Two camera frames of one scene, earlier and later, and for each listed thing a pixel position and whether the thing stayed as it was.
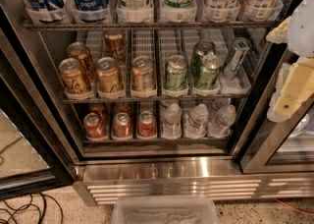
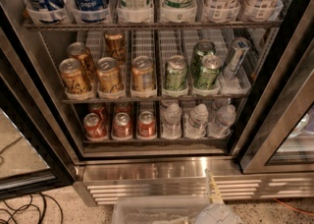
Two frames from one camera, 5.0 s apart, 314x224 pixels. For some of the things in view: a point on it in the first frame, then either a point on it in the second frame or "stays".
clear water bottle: x=195 y=123 stays
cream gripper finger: x=280 y=34 → x=216 y=196
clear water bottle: x=172 y=122 stays
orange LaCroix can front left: x=74 y=79 stays
